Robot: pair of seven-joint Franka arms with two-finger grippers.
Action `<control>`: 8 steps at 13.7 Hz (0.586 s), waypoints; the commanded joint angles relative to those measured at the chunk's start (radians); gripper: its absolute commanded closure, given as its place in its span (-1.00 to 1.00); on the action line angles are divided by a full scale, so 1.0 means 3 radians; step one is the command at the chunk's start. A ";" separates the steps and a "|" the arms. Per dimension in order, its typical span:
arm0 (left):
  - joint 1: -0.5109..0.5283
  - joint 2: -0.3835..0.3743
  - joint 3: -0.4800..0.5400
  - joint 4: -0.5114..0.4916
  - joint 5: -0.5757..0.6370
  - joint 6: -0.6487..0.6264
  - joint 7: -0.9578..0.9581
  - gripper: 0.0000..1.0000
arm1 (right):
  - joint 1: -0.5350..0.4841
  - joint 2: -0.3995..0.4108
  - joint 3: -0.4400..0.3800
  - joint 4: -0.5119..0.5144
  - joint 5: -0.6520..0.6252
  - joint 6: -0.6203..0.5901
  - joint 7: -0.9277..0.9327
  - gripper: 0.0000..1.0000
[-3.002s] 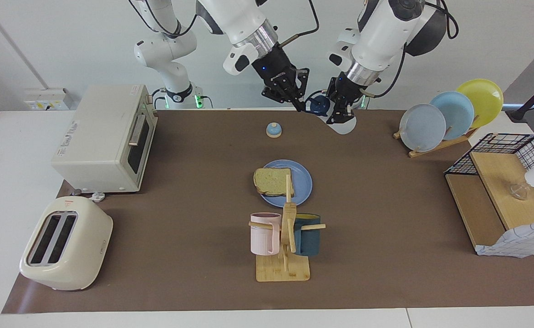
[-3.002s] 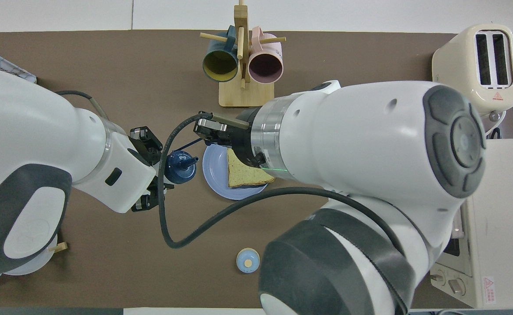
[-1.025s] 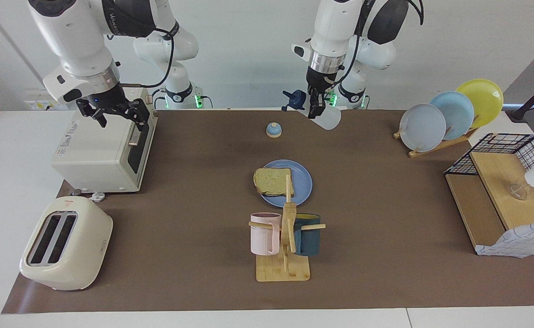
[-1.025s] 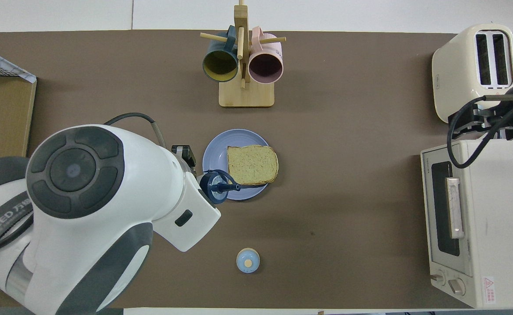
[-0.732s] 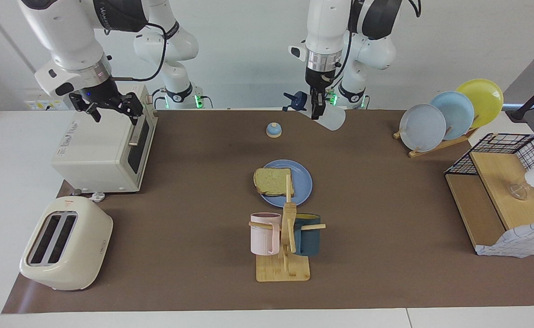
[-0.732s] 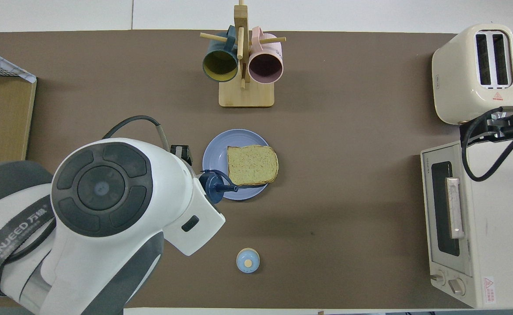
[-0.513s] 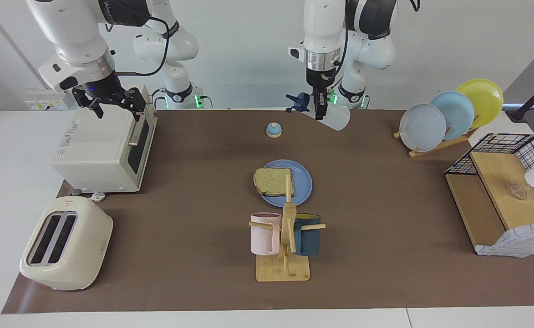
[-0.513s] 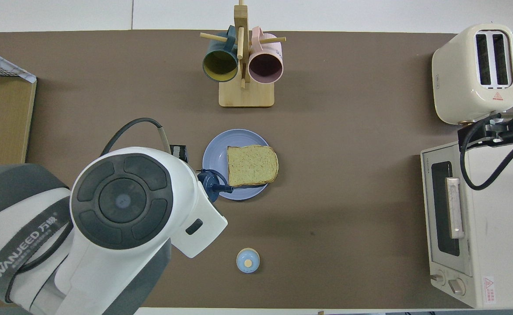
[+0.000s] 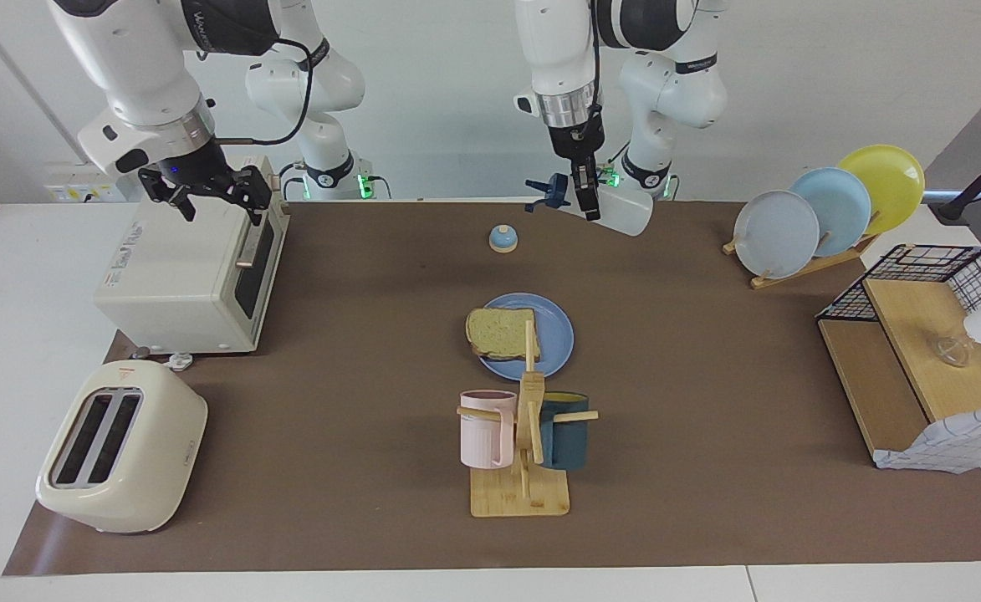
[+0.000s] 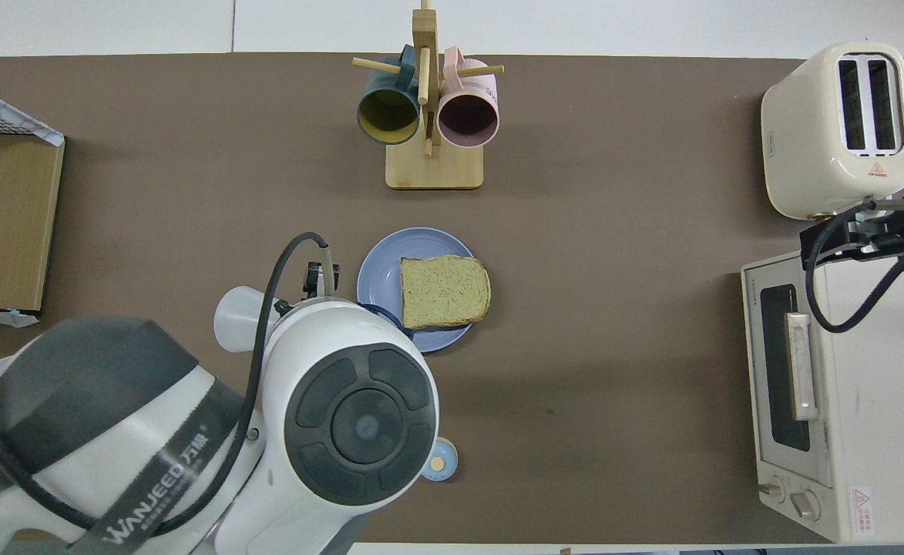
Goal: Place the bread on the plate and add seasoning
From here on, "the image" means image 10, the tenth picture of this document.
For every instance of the translucent squeeze bottle blue cap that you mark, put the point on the translucent squeeze bottle blue cap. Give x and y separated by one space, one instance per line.
240 320

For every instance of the toasted bread slice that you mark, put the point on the toasted bread slice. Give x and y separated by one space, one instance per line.
444 293

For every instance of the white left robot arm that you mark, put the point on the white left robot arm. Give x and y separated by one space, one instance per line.
112 432

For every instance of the periwinkle blue plate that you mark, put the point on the periwinkle blue plate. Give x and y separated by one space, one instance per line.
378 270

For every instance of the cream two-slot toaster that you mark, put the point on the cream two-slot toaster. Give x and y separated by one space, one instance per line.
806 139

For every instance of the wooden mug tree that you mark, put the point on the wooden mug tree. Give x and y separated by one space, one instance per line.
435 169

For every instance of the dark teal mug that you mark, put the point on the dark teal mug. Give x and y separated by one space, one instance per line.
388 116

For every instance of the white toaster oven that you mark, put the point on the white toaster oven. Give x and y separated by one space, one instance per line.
883 424

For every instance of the pink ribbed mug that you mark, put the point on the pink ribbed mug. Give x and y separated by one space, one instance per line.
467 116

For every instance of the small blue bell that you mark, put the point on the small blue bell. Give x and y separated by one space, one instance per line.
445 462

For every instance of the brown table mat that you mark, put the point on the brown table mat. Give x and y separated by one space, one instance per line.
613 347

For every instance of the wooden box with mesh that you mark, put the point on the wooden box with mesh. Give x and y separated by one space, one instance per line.
47 135

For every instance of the wooden shelf box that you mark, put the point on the wooden shelf box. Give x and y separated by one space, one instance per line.
12 216

